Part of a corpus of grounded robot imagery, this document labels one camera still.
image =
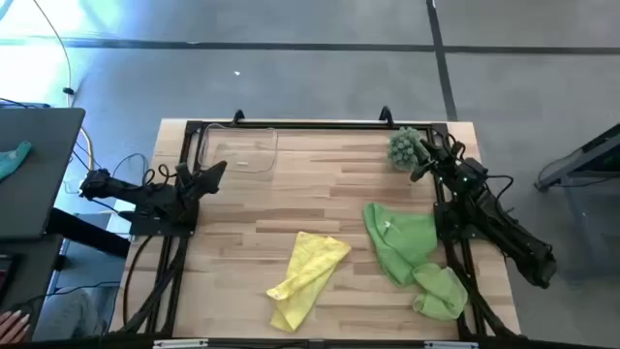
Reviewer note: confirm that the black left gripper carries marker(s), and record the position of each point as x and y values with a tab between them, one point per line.
186	186

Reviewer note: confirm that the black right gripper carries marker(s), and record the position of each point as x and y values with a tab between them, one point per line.
442	157

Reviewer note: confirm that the yellow microfiber towel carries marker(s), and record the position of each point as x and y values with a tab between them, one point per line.
305	271

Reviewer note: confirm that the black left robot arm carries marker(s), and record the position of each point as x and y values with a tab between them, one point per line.
121	186

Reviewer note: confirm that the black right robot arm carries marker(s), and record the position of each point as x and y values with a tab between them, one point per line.
508	232

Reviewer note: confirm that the clear plastic basket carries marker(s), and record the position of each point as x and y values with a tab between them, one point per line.
237	150

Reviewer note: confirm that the light green microfiber towel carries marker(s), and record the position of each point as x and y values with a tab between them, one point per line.
441	295

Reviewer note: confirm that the artificial potted plant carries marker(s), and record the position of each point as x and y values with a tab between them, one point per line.
404	148

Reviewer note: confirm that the black desk crossbar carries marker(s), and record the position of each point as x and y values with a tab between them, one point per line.
87	232

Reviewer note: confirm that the black grey equipment stand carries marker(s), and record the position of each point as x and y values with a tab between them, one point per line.
581	165

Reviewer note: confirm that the dark grey side desk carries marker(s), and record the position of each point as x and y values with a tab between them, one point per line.
39	184

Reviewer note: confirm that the teal cloth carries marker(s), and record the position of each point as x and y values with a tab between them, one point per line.
12	160

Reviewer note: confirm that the person's hand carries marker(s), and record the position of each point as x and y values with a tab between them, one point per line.
12	327

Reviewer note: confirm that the black frame clamp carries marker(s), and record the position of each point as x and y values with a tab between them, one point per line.
238	116
386	116

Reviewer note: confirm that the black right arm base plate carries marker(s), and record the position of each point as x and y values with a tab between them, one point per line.
443	228

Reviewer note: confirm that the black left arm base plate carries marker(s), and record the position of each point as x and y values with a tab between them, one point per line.
145	225

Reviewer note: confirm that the black aluminium table frame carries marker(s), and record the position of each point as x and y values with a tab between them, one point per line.
315	125

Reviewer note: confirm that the silver edge bracket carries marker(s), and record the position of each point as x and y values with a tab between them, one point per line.
179	343
450	345

